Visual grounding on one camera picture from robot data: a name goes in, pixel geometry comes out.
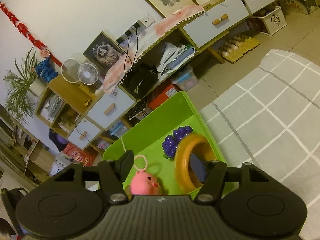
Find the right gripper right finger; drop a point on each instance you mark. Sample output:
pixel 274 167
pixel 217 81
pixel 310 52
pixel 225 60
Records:
pixel 211 174

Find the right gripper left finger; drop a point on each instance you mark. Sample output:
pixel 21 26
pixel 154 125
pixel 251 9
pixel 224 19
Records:
pixel 112 174

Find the pink pig toy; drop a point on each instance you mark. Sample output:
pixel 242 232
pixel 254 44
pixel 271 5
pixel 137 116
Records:
pixel 144 183

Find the orange red bucket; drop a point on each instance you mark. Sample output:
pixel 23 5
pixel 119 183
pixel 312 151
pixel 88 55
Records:
pixel 86 158

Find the green plastic bin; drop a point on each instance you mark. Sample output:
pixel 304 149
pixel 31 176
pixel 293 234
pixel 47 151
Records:
pixel 147 136

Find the purple toy grapes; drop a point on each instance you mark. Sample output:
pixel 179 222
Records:
pixel 171 141

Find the wooden TV cabinet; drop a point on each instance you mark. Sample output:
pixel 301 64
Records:
pixel 81 119

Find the grey checked mat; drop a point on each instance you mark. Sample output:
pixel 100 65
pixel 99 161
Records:
pixel 271 119

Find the black bag on shelf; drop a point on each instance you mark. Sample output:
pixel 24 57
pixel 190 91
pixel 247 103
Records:
pixel 140 80

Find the white desk fan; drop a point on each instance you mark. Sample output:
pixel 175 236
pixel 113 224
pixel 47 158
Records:
pixel 88 73

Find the clear plastic storage box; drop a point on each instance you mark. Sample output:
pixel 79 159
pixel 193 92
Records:
pixel 185 79

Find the potted green plant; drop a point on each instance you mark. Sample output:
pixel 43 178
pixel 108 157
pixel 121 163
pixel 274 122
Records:
pixel 17 102

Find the cat framed picture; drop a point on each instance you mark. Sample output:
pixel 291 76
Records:
pixel 103 52

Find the blue Stitch plush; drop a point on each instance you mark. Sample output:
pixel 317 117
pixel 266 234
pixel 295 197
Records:
pixel 45 71

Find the egg carton tray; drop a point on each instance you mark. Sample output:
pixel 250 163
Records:
pixel 236 47

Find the pink white table runner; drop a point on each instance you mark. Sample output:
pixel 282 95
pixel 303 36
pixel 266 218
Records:
pixel 154 34

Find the white storage crate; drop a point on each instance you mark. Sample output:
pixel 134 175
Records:
pixel 270 23

